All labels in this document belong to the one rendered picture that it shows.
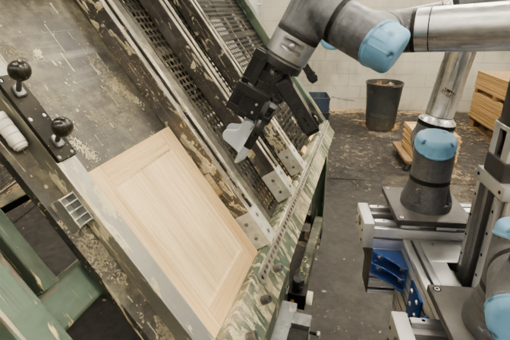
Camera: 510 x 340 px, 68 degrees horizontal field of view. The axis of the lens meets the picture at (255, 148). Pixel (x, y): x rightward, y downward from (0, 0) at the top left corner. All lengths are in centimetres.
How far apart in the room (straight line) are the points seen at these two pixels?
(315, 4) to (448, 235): 91
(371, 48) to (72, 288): 70
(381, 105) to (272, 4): 231
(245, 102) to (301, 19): 16
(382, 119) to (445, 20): 477
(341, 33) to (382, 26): 6
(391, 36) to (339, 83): 578
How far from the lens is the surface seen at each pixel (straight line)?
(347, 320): 234
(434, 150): 120
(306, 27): 62
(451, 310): 94
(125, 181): 96
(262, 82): 66
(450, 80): 130
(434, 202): 125
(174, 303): 90
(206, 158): 116
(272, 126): 169
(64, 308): 84
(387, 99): 535
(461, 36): 70
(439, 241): 132
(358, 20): 60
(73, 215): 86
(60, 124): 74
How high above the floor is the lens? 163
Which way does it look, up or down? 21 degrees down
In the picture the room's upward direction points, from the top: straight up
